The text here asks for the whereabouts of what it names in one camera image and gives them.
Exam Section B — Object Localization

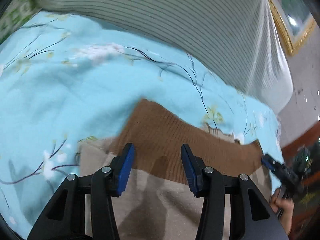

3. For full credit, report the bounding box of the beige knit sweater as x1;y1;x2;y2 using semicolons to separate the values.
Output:
78;99;272;239

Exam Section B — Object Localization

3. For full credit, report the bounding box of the person's right hand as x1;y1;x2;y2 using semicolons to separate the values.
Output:
269;188;294;235

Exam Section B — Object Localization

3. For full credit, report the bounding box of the dark wooden glass cabinet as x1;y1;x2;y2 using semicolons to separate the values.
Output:
281;122;319;239

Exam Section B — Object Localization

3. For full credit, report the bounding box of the light blue floral bedsheet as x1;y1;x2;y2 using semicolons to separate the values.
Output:
1;11;283;238

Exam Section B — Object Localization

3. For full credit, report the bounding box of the grey striped large pillow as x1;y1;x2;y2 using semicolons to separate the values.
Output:
35;0;293;113

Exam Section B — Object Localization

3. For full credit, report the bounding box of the gold framed landscape painting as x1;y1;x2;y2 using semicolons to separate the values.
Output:
268;0;316;56

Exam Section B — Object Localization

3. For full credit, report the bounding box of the green white patterned pillow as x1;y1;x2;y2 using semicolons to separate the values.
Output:
1;0;41;43

